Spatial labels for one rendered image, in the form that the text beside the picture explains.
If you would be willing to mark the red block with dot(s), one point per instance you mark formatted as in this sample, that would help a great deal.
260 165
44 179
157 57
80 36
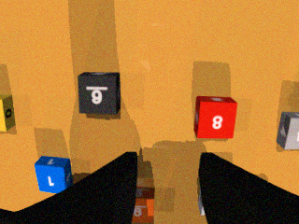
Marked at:
214 117

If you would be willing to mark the orange block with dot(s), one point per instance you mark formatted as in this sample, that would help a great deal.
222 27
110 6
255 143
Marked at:
144 205

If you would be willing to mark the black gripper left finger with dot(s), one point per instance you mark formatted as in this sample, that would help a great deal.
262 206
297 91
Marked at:
106 196

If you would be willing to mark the blue block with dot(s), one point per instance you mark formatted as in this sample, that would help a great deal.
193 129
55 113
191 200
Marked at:
53 174

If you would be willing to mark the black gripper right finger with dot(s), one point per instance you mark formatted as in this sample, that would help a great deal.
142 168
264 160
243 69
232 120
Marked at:
231 195

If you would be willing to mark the yellow block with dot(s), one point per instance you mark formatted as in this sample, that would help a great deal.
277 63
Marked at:
7 115

